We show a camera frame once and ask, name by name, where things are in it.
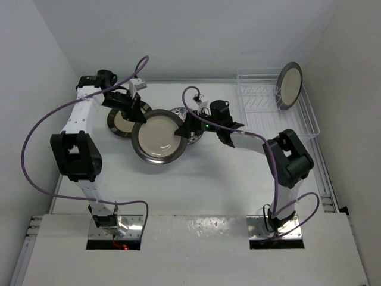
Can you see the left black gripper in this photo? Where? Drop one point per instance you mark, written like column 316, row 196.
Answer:
column 135, row 113

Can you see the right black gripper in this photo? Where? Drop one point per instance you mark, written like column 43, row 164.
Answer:
column 189, row 126

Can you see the grey rim plate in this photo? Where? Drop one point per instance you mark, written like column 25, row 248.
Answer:
column 289, row 85
column 155, row 141

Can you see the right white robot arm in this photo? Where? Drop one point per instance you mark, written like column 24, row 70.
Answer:
column 288, row 159

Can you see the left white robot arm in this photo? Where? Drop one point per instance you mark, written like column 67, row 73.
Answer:
column 75, row 152

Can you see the blue floral plate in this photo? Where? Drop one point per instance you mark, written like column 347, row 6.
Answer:
column 188, row 128

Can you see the brown striped rim plate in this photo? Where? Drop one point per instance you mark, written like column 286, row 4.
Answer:
column 120, row 126

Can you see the white front board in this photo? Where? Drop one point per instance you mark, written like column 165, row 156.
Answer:
column 187, row 250

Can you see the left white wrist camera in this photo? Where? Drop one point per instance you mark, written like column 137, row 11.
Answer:
column 136, row 84

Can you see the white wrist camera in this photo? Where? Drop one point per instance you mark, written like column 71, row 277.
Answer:
column 136, row 84
column 201, row 102

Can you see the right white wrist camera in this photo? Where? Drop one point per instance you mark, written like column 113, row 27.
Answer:
column 201, row 102

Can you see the white wire dish rack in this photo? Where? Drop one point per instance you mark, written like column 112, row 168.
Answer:
column 260, row 108

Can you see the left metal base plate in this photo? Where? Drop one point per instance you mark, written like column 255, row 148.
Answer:
column 131, row 228

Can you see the metal base plate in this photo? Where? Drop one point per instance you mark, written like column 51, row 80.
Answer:
column 131, row 228
column 258, row 231

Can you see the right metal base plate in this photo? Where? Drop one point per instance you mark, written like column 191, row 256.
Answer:
column 258, row 231

